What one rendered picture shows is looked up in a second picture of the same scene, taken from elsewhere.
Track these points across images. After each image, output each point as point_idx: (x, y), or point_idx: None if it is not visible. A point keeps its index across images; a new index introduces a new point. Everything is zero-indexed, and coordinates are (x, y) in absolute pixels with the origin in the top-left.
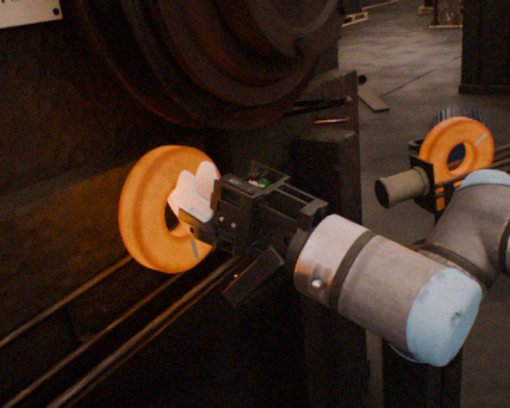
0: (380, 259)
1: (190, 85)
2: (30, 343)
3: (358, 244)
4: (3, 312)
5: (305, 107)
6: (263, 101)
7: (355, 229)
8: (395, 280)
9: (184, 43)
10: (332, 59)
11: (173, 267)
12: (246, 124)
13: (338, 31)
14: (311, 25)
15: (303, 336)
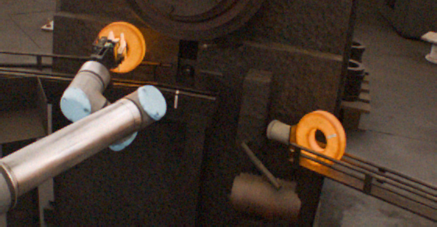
0: (78, 76)
1: (138, 5)
2: (76, 64)
3: (83, 70)
4: (72, 47)
5: (271, 58)
6: (173, 26)
7: (90, 68)
8: (72, 83)
9: None
10: (341, 49)
11: None
12: (168, 33)
13: (205, 11)
14: (185, 2)
15: (183, 160)
